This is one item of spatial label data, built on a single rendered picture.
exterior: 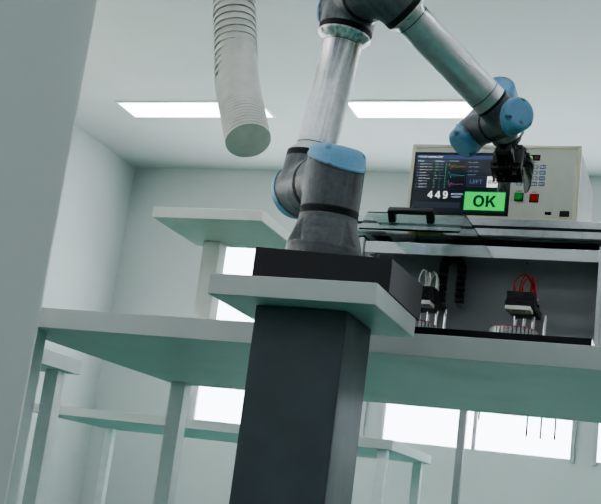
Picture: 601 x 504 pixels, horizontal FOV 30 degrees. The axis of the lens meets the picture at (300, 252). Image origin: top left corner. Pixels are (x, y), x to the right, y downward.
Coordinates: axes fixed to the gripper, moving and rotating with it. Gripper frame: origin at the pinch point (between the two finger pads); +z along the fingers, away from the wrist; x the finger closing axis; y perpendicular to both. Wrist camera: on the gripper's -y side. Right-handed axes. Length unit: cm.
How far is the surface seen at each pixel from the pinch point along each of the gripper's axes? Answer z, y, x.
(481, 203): 7.6, -0.5, -9.5
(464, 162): 2.9, -10.5, -15.0
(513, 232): 8.4, 8.0, -0.3
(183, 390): 77, 21, -111
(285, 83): 305, -375, -246
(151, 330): -9, 57, -77
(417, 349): -9, 57, -12
